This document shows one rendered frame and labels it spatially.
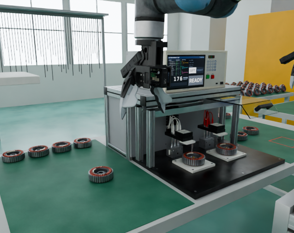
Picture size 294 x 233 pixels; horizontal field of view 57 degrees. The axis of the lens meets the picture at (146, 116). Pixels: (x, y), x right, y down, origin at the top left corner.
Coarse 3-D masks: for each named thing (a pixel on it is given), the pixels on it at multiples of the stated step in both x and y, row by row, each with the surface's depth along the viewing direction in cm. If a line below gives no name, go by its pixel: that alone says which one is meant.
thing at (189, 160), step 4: (188, 152) 136; (192, 152) 136; (196, 152) 136; (184, 156) 131; (188, 156) 135; (192, 156) 133; (196, 156) 135; (200, 156) 131; (204, 156) 132; (184, 160) 130; (188, 160) 128; (192, 160) 127; (196, 160) 128; (200, 160) 128; (204, 160) 130; (188, 164) 129; (192, 164) 128; (196, 164) 128; (200, 164) 128
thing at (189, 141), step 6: (168, 132) 143; (174, 132) 142; (180, 132) 134; (186, 132) 134; (192, 132) 135; (174, 138) 137; (180, 138) 133; (186, 138) 134; (192, 138) 136; (174, 144) 143; (186, 144) 131
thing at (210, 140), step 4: (208, 136) 160; (200, 140) 156; (204, 140) 153; (208, 140) 154; (212, 140) 156; (200, 144) 157; (204, 144) 154; (208, 144) 155; (212, 144) 157; (204, 148) 154
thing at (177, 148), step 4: (176, 144) 146; (168, 148) 142; (172, 148) 140; (176, 148) 142; (180, 148) 143; (172, 152) 140; (176, 152) 142; (180, 152) 144; (172, 156) 141; (176, 156) 143
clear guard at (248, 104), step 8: (224, 96) 154; (232, 96) 154; (240, 96) 154; (240, 104) 130; (248, 104) 132; (256, 104) 135; (248, 112) 128; (256, 112) 131; (264, 112) 134; (272, 112) 137
